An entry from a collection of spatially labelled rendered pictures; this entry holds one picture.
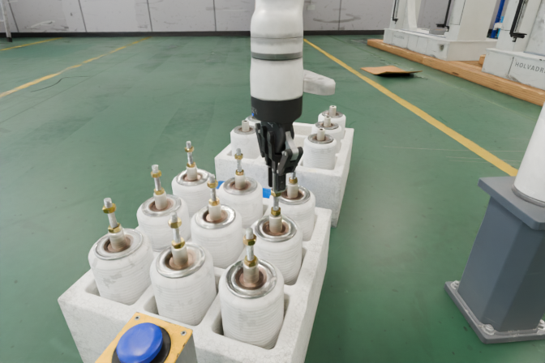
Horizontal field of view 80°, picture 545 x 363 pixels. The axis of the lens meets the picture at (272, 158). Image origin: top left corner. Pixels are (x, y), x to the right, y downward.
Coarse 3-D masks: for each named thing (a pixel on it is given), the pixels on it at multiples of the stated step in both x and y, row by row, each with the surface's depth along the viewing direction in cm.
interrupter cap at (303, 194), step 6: (300, 186) 70; (282, 192) 68; (300, 192) 68; (306, 192) 68; (282, 198) 66; (288, 198) 66; (294, 198) 66; (300, 198) 66; (306, 198) 66; (288, 204) 64; (294, 204) 64; (300, 204) 64
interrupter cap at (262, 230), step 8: (264, 216) 60; (256, 224) 58; (264, 224) 58; (288, 224) 58; (256, 232) 56; (264, 232) 56; (272, 232) 57; (280, 232) 57; (288, 232) 56; (296, 232) 56; (264, 240) 54; (272, 240) 54; (280, 240) 54; (288, 240) 55
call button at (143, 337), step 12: (144, 324) 32; (132, 336) 30; (144, 336) 30; (156, 336) 31; (120, 348) 29; (132, 348) 29; (144, 348) 29; (156, 348) 30; (120, 360) 29; (132, 360) 29; (144, 360) 29
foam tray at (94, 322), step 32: (320, 224) 70; (320, 256) 63; (96, 288) 57; (288, 288) 54; (320, 288) 74; (96, 320) 51; (128, 320) 49; (288, 320) 49; (96, 352) 56; (224, 352) 44; (256, 352) 44; (288, 352) 44
